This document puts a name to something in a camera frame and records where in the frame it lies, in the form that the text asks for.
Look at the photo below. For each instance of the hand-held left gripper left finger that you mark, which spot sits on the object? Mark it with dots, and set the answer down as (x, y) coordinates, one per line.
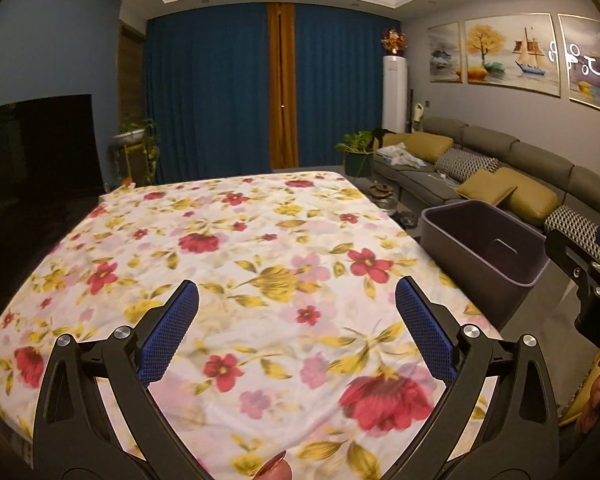
(170, 330)

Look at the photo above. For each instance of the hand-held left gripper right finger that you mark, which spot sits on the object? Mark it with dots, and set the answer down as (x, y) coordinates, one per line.
(425, 330)

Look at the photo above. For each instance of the grey plastic bin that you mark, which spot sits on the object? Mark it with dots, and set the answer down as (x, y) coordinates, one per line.
(460, 255)

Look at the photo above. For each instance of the person's left hand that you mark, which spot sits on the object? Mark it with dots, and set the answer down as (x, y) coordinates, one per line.
(276, 469)

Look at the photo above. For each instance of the black white patterned cushion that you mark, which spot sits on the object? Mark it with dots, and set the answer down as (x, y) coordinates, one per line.
(572, 222)
(467, 164)

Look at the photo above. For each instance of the yellow cushion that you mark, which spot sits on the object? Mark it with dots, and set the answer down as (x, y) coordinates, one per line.
(482, 186)
(532, 197)
(422, 146)

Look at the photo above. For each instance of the dark coffee table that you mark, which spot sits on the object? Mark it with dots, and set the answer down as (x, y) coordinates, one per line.
(407, 217)

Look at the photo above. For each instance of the floral tablecloth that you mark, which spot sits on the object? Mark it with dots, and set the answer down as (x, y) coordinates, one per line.
(260, 260)

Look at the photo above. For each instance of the glass jar on coffee table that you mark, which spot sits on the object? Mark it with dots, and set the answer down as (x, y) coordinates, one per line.
(384, 199)

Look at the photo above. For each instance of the grey sofa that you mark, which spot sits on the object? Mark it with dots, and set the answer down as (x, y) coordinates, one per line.
(490, 140)

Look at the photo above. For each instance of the white cloth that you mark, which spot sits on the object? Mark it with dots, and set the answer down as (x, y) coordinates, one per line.
(400, 156)

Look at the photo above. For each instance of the gold plant stand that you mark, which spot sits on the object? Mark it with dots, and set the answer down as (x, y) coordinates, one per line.
(125, 160)

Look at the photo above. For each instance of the purple landscape painting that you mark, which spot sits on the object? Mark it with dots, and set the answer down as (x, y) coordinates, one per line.
(590, 65)

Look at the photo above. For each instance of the green plant in dark pot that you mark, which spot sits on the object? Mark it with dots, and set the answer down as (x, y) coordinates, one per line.
(357, 152)

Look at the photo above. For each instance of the black cloth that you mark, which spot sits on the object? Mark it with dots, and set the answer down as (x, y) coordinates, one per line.
(381, 137)

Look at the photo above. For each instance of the trailing plant in white pot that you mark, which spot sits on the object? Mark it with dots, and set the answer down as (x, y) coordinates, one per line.
(130, 132)

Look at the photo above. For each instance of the white handheld vacuum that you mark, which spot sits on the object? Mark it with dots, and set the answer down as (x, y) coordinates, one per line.
(418, 117)

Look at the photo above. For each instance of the sailboat and tree painting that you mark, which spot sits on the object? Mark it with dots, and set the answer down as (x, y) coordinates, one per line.
(510, 52)

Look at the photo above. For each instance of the black television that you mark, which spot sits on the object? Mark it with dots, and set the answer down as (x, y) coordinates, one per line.
(35, 160)

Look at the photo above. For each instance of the white standing air conditioner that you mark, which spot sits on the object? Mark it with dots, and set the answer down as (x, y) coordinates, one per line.
(395, 95)

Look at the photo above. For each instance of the small landscape painting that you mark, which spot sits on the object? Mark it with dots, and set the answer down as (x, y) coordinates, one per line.
(445, 52)

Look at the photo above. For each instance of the blue curtain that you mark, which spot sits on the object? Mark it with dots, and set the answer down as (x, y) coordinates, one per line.
(345, 85)
(205, 90)

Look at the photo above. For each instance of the orange curtain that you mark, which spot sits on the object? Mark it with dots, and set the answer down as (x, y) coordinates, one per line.
(282, 85)

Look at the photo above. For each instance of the red gold flower decoration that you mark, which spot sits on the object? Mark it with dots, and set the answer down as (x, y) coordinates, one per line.
(394, 42)

